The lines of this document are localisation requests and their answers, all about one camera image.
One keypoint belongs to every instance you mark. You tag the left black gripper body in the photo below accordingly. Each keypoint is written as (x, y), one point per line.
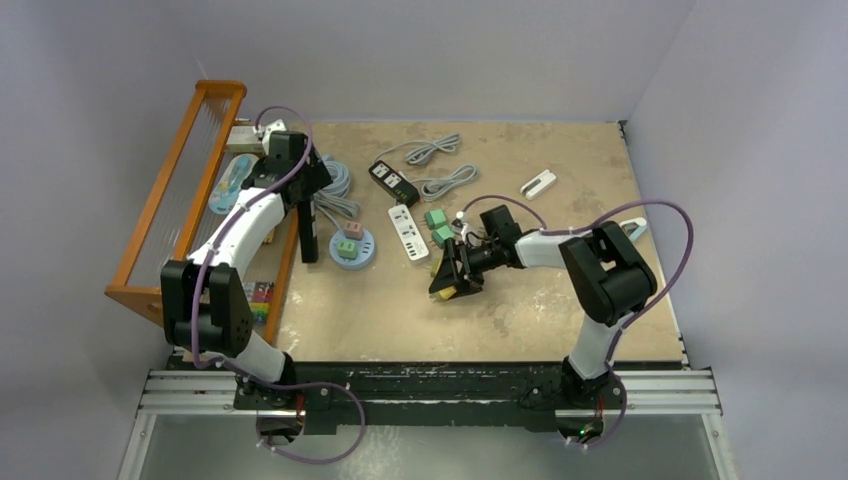
(312, 175)

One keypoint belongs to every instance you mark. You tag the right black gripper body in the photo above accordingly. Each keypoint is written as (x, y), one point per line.
(478, 261)

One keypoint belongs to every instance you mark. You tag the green charger plug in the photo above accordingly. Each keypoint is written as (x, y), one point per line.
(441, 234)

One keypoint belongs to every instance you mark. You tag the pink plug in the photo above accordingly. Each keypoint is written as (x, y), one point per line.
(353, 230)

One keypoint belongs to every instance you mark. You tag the long black power strip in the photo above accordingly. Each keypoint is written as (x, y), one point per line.
(307, 231)

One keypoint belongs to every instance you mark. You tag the white power strip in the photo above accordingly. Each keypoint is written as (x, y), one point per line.
(408, 233)

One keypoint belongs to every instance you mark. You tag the short black power strip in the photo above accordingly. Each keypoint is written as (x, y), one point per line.
(393, 183)

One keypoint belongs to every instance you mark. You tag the round blue power hub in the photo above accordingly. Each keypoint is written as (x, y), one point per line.
(367, 251)

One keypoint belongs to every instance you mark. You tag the yellow charger plug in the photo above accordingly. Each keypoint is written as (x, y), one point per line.
(435, 269)

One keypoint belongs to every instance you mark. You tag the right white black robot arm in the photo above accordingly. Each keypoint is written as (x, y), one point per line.
(610, 278)

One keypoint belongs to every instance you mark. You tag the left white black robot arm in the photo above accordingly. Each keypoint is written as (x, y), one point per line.
(205, 308)

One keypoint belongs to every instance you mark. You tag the white pink box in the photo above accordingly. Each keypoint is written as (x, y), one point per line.
(243, 139)

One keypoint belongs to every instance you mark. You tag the blue packaged item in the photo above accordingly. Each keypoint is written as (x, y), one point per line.
(225, 194)

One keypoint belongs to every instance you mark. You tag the white clip object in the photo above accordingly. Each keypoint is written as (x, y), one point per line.
(538, 185)

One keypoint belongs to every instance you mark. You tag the colourful marker pack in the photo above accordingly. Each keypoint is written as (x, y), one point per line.
(259, 295)

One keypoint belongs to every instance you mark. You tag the orange wooden shelf rack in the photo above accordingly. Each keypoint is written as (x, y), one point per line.
(175, 219)

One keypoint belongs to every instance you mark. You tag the white blue clip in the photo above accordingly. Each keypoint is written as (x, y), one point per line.
(634, 228)

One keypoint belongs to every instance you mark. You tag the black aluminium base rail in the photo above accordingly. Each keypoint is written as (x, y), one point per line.
(529, 395)

